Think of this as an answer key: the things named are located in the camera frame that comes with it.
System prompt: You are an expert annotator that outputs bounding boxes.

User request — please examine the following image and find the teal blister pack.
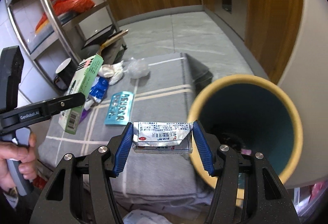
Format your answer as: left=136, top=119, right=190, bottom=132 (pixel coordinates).
left=105, top=91, right=135, bottom=126

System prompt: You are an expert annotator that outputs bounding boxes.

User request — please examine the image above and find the silver foil medicine sachet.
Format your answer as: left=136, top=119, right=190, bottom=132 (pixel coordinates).
left=133, top=121, right=193, bottom=154

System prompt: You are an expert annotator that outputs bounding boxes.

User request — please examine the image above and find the blue and white packaging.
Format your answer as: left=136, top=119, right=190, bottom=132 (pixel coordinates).
left=89, top=77, right=109, bottom=103

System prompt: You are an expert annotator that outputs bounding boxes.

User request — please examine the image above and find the pan with wooden handle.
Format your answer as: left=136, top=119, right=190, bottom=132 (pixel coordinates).
left=99, top=29, right=129, bottom=56

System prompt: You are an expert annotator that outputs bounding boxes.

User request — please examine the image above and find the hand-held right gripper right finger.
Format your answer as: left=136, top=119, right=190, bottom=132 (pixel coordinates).
left=193, top=120, right=300, bottom=224

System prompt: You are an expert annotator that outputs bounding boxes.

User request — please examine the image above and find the teal bin with beige rim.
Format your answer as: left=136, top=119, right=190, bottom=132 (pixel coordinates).
left=188, top=75, right=302, bottom=190

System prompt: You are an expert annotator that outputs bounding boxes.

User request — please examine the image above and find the grey checked blanket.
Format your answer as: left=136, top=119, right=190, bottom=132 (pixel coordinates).
left=38, top=53, right=213, bottom=204

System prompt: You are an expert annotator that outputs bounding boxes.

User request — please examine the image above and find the yellow flat item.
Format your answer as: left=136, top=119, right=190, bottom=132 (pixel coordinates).
left=35, top=13, right=49, bottom=33

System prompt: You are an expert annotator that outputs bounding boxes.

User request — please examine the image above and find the white wipes package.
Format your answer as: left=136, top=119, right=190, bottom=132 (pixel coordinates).
left=122, top=209, right=170, bottom=224

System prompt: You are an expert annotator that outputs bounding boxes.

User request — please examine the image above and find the crumpled white tissue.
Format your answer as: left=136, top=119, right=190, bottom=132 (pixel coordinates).
left=99, top=60, right=125, bottom=85

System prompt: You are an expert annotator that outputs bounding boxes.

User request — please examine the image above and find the clear storage box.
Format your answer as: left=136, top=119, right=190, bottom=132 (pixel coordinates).
left=26, top=11, right=77, bottom=53

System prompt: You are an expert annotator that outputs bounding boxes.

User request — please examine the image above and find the pink plastic bag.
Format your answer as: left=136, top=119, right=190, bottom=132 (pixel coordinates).
left=306, top=182, right=328, bottom=210

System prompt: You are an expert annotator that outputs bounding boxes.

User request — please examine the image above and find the pan with dark lid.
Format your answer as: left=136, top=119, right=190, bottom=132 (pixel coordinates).
left=81, top=43, right=123, bottom=65

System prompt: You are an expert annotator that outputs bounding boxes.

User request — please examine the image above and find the red cardboard box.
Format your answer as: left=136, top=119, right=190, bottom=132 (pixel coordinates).
left=34, top=175, right=48, bottom=189

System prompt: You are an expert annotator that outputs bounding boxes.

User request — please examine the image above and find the red plastic bag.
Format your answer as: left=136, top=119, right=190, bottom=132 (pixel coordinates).
left=50, top=0, right=96, bottom=15

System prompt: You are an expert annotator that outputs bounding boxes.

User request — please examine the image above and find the black mug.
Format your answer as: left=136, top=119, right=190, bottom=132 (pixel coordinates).
left=54, top=58, right=77, bottom=90

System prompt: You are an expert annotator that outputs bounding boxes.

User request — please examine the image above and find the person's left hand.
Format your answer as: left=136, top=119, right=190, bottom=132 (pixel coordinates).
left=0, top=132, right=38, bottom=195

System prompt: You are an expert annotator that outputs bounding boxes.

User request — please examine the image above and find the green medicine box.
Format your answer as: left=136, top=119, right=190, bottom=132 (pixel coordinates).
left=58, top=55, right=104, bottom=135

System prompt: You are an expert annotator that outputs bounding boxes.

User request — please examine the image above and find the black tray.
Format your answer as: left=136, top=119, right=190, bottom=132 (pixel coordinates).
left=83, top=25, right=123, bottom=47

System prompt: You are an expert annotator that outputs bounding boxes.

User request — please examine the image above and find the translucent plastic bag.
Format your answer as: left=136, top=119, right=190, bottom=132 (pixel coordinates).
left=127, top=58, right=150, bottom=78

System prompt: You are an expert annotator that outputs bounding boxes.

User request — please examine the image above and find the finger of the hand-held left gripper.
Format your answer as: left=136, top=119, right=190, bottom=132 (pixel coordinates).
left=41, top=92, right=86, bottom=117

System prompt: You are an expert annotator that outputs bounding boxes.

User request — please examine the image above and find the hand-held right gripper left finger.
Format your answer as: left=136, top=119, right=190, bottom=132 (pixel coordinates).
left=33, top=123, right=135, bottom=224

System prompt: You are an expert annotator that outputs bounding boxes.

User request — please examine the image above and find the steel shelf rack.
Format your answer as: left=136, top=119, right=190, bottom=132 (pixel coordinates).
left=5, top=0, right=123, bottom=94

